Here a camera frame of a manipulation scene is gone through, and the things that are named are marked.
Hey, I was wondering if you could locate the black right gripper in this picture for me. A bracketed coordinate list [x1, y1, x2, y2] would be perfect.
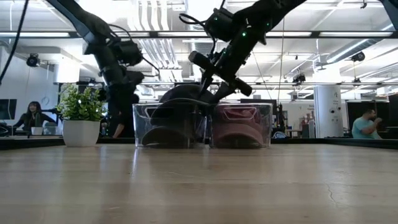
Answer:
[188, 21, 268, 103]

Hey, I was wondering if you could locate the maroon baseball cap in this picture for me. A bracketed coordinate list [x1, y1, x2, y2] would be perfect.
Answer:
[214, 107, 264, 131]

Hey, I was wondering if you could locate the pink garment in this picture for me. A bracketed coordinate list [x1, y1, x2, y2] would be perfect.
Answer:
[212, 123, 266, 148]

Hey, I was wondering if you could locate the clear plastic bin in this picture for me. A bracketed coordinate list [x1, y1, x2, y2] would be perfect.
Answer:
[207, 102, 274, 149]
[132, 102, 208, 149]

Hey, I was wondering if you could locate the green plant in white pot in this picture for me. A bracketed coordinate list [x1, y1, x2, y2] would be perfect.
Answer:
[55, 83, 108, 148]

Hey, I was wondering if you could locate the black ceiling spotlight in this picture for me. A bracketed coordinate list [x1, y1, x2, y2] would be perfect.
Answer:
[351, 51, 366, 63]
[25, 53, 41, 68]

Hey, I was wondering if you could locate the small cactus in white pot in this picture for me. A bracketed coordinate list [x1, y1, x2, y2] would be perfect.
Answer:
[30, 112, 44, 136]

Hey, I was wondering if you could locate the black computer monitor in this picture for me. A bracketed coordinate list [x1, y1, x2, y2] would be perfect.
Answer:
[0, 98, 18, 121]

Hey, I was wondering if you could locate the white round column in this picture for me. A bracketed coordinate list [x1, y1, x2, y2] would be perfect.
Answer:
[313, 85, 343, 138]

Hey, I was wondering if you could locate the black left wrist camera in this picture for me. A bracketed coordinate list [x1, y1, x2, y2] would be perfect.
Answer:
[111, 40, 144, 67]

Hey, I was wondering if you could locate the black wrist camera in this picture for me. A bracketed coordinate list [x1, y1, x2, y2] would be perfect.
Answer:
[204, 8, 234, 42]
[111, 40, 144, 67]

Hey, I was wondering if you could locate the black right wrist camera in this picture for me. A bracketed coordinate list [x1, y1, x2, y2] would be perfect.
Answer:
[204, 8, 234, 42]

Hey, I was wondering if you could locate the black hanging cable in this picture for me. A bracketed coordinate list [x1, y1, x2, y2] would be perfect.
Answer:
[0, 0, 29, 85]

